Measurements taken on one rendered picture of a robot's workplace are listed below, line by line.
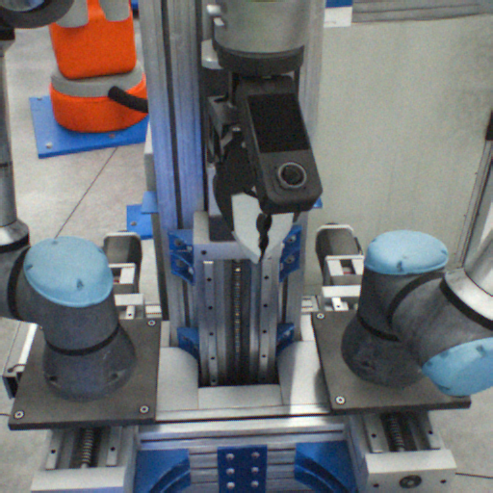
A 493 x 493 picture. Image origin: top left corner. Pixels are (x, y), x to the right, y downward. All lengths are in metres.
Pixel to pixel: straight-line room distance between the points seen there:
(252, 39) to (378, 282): 0.51
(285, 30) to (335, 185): 1.75
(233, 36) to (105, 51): 3.52
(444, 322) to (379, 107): 1.39
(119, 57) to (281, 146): 3.57
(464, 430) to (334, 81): 1.30
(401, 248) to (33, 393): 0.61
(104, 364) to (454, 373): 0.51
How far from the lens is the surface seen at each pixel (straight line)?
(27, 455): 2.28
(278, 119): 0.48
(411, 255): 0.88
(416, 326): 0.84
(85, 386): 0.97
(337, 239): 1.37
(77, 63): 3.99
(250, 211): 0.55
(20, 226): 0.95
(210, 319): 1.01
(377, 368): 0.98
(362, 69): 2.04
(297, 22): 0.48
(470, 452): 2.30
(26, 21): 0.82
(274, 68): 0.48
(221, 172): 0.52
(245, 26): 0.47
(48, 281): 0.86
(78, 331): 0.91
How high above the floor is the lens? 1.79
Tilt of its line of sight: 37 degrees down
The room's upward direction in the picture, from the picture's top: straight up
